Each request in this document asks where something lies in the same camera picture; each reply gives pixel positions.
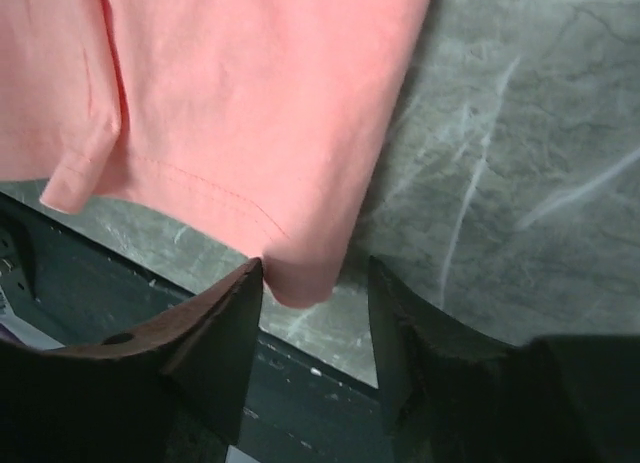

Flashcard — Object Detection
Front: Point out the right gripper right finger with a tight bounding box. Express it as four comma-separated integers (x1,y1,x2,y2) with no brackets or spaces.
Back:
368,258,639,462

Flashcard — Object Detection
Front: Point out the pink t shirt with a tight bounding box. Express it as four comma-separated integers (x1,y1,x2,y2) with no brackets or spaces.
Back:
1,0,430,308

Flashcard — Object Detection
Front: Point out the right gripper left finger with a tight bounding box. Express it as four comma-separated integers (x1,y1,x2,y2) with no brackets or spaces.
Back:
1,258,263,462

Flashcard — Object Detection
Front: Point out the black base beam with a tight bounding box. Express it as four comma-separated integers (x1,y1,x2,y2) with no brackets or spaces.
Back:
1,197,391,462

